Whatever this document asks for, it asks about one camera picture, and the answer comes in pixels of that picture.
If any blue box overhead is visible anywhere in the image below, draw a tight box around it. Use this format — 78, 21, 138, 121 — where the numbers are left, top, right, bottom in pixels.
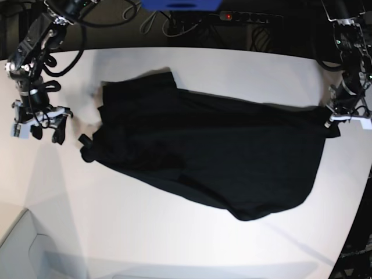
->
141, 0, 222, 11

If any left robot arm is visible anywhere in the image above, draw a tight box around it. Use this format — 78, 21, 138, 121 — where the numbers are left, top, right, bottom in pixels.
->
316, 1, 371, 130

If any black power strip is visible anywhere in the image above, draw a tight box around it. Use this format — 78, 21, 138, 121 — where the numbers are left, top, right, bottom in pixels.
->
219, 11, 284, 24

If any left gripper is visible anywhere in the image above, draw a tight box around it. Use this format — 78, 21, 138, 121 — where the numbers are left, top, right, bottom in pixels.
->
324, 84, 371, 128

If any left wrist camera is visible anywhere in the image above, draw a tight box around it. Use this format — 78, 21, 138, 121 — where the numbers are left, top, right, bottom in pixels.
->
360, 118, 372, 130

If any black graphic t-shirt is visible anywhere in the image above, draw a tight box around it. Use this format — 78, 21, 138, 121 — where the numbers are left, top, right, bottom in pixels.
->
79, 71, 340, 221

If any black device on floor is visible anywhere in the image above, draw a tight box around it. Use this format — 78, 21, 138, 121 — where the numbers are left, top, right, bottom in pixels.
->
18, 1, 47, 45

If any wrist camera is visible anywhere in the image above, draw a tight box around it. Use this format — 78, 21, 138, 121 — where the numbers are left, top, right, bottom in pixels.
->
360, 118, 372, 130
10, 123, 31, 140

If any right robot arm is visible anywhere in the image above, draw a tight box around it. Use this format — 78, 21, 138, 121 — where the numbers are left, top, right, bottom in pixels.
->
5, 1, 97, 145

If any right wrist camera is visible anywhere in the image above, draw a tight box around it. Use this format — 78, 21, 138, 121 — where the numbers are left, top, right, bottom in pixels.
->
10, 123, 31, 140

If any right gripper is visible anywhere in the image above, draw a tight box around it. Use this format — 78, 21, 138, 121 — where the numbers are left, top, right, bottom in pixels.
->
12, 100, 73, 145

